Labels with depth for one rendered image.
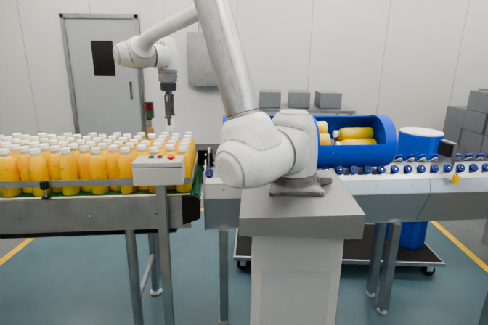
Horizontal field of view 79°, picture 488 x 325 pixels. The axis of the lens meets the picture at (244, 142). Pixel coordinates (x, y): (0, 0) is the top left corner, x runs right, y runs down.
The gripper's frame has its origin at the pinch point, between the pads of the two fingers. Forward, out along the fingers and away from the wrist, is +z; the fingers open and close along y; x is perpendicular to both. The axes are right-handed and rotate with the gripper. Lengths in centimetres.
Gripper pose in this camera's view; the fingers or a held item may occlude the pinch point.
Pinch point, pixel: (170, 124)
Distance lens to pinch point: 149.8
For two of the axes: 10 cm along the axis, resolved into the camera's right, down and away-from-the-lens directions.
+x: -10.0, 0.1, -0.9
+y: -0.9, -2.6, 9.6
